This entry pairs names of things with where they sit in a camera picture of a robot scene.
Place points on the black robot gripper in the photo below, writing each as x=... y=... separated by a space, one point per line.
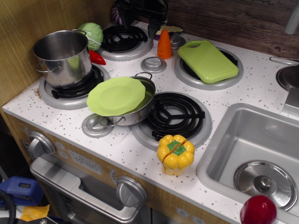
x=151 y=9

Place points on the orange toy carrot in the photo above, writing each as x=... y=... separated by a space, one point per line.
x=164 y=50

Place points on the green plastic cutting board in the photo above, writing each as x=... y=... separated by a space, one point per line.
x=207 y=61

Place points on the purple toy onion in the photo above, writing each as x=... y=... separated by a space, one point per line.
x=115 y=15

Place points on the back left black burner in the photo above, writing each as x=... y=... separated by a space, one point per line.
x=121 y=39

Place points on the black burner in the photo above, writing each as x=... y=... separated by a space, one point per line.
x=191 y=73
x=175 y=114
x=121 y=39
x=82 y=88

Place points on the purple toy eggplant slice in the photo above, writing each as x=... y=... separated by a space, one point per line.
x=171 y=30

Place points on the back grey stove knob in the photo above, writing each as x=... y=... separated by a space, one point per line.
x=177 y=41

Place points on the grey stove knob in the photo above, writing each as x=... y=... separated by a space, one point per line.
x=96 y=126
x=153 y=65
x=177 y=41

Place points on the centre grey stove knob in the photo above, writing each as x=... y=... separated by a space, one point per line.
x=153 y=65

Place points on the green toy cabbage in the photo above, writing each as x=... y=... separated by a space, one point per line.
x=94 y=34

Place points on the red toy chili pepper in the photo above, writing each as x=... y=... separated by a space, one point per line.
x=96 y=58

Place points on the back right black burner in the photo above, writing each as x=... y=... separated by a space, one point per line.
x=191 y=73

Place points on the light green plastic plate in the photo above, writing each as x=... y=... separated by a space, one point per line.
x=116 y=96

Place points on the tall steel stock pot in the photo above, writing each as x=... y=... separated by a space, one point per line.
x=63 y=58

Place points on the shallow steel pan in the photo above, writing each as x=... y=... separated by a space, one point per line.
x=141 y=112

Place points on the front right black burner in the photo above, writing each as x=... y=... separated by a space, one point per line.
x=175 y=114

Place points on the front left black burner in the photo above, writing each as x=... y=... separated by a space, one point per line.
x=82 y=88

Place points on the front grey stove knob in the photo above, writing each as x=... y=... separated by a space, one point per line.
x=96 y=126

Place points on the yellow toy bell pepper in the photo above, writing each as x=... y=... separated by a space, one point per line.
x=175 y=153

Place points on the grey toy faucet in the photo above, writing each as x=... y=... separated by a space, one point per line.
x=292 y=25

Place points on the grey sink basin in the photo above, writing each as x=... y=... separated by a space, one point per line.
x=247 y=133

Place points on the steel pan at right edge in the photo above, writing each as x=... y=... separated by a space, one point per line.
x=287 y=77

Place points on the left oven dial knob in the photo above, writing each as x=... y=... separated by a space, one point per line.
x=40 y=145

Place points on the oven dial knob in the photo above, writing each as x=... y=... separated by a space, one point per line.
x=40 y=145
x=129 y=192

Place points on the right oven dial knob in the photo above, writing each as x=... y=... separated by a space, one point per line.
x=129 y=192

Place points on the steel pot lid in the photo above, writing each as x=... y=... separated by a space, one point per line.
x=265 y=178

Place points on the blue plastic device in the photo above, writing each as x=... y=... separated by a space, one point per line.
x=24 y=191

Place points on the red toy apple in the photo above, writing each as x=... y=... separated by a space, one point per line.
x=258 y=210

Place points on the yellow cloth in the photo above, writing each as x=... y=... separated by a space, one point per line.
x=31 y=213

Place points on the grey oven door handle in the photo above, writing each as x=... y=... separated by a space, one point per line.
x=81 y=198

